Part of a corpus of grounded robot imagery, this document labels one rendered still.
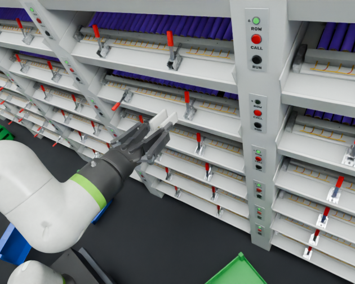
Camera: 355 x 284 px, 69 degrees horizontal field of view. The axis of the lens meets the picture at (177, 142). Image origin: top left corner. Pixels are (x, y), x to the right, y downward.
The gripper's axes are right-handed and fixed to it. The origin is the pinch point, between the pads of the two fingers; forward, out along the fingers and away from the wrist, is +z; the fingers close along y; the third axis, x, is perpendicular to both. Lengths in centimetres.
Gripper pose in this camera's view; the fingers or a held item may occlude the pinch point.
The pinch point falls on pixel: (164, 120)
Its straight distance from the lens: 69.4
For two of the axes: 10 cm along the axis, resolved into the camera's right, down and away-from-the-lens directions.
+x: -1.5, -7.5, -6.5
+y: 8.1, 2.8, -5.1
